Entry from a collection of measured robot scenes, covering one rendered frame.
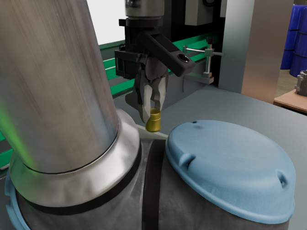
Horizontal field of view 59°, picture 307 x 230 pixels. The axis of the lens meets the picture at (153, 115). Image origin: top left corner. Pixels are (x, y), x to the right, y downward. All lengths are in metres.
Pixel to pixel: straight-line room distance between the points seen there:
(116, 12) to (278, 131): 0.68
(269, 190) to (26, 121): 0.18
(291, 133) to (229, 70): 0.42
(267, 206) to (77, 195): 0.14
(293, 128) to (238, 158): 0.78
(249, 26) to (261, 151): 0.97
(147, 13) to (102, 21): 0.47
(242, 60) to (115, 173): 1.05
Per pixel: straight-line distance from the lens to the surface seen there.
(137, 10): 0.52
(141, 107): 0.55
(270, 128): 0.97
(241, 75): 1.24
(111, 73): 0.79
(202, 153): 0.23
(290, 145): 0.90
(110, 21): 1.00
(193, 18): 1.43
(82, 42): 0.17
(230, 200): 0.22
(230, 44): 1.23
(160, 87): 0.58
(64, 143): 0.19
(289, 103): 2.92
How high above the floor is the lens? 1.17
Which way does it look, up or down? 25 degrees down
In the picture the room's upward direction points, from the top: straight up
